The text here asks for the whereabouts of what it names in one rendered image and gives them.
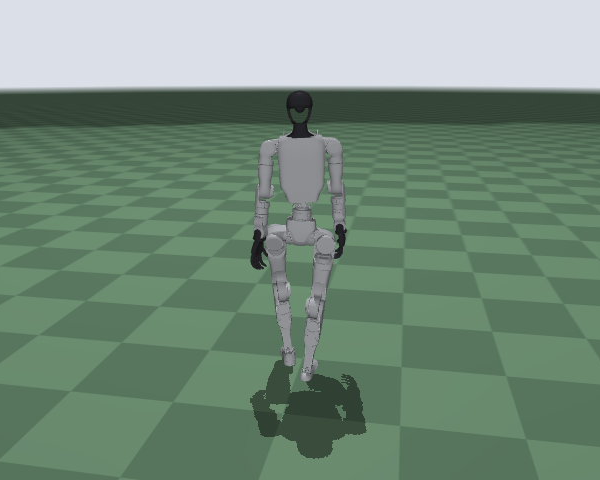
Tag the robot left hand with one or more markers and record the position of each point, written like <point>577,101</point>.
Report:
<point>257,248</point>

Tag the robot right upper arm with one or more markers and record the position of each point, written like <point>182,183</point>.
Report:
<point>335,164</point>

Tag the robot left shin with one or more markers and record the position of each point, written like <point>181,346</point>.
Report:
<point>283,314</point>

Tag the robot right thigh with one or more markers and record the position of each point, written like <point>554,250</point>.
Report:
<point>324,250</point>

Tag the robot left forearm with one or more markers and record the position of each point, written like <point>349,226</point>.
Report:
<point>261,214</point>

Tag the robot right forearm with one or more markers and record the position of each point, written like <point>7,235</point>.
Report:
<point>338,208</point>

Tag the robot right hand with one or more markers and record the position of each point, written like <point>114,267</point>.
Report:
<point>341,233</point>

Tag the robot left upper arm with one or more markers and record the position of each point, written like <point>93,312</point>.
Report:
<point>265,168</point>

